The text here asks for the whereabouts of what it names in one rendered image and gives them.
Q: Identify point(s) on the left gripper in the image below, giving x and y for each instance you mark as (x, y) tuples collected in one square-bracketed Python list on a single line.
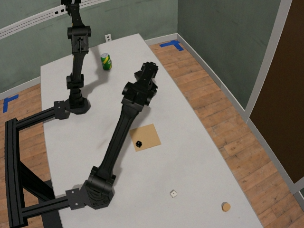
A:
[(64, 2)]

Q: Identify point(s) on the tan short cylinder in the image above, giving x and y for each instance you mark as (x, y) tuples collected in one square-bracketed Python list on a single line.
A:
[(226, 207)]

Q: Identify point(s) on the tan square mat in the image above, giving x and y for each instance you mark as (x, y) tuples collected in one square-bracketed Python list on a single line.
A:
[(147, 135)]

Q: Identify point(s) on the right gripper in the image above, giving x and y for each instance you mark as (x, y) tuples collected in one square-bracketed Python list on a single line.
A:
[(152, 87)]

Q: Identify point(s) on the grey die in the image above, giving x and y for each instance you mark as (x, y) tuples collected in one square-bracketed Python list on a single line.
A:
[(173, 194)]

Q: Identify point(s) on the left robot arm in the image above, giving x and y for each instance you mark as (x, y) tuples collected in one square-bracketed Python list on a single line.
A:
[(78, 34)]

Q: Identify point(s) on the black die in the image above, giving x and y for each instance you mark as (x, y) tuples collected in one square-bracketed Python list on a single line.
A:
[(139, 144)]

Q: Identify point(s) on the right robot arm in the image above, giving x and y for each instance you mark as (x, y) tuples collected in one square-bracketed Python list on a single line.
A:
[(136, 95)]

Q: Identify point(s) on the green and yellow soda can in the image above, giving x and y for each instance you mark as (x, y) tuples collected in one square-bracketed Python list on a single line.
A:
[(106, 62)]

